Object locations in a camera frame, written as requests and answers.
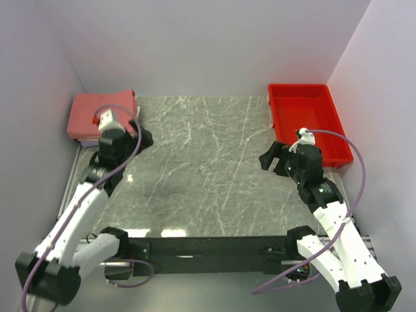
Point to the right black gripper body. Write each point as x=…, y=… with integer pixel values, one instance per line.
x=295, y=174

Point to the pink red t shirt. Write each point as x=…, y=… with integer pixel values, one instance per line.
x=88, y=102

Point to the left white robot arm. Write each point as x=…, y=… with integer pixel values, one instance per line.
x=55, y=269

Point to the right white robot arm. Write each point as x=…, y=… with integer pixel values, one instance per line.
x=359, y=282

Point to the red plastic bin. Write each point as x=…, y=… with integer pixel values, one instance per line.
x=294, y=106

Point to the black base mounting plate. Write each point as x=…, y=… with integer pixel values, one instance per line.
x=197, y=255

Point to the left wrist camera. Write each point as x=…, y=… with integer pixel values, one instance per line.
x=107, y=120

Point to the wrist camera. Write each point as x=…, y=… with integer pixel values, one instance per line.
x=107, y=120
x=304, y=137

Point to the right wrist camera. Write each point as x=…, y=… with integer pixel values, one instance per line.
x=304, y=137

